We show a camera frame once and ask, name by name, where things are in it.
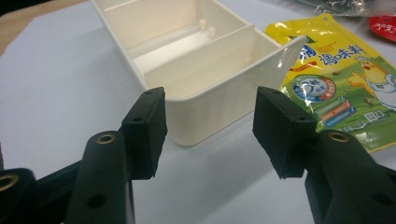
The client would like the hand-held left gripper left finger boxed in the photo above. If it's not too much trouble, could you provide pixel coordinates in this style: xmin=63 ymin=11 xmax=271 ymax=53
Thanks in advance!
xmin=64 ymin=87 xmax=168 ymax=224

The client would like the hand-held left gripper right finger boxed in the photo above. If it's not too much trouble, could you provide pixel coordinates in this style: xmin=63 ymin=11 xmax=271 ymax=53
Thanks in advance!
xmin=252 ymin=86 xmax=396 ymax=224

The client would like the white divided plastic box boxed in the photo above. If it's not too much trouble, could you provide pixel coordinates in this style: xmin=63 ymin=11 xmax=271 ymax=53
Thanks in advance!
xmin=90 ymin=0 xmax=309 ymax=147

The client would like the red packet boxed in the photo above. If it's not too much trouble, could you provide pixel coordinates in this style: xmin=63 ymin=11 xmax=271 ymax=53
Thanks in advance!
xmin=368 ymin=14 xmax=396 ymax=43

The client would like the clear bag of dried seaweed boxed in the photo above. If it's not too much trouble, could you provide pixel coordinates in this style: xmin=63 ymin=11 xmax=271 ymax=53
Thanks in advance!
xmin=292 ymin=0 xmax=396 ymax=18

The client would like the yellow seasoning packet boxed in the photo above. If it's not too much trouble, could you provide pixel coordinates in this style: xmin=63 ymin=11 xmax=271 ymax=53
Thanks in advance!
xmin=264 ymin=12 xmax=396 ymax=154

